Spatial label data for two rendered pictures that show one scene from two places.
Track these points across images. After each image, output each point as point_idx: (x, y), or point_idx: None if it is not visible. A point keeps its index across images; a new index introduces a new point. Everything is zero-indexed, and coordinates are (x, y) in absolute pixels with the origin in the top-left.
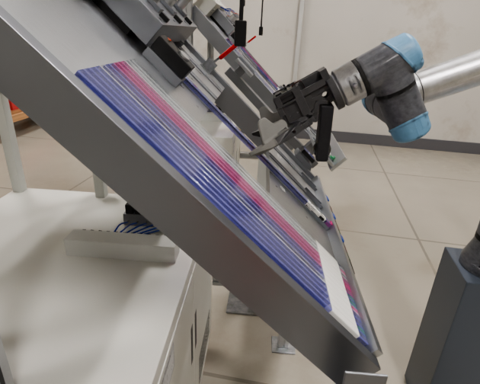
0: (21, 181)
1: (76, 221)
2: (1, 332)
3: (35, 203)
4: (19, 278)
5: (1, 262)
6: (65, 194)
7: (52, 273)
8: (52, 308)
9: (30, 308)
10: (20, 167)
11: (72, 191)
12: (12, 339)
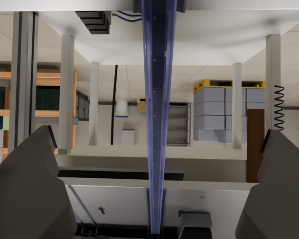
0: (95, 69)
1: (120, 36)
2: (258, 25)
3: (107, 55)
4: (200, 36)
5: (182, 45)
6: (84, 50)
7: (197, 26)
8: (242, 14)
9: (237, 23)
10: (93, 79)
11: (76, 49)
12: (269, 20)
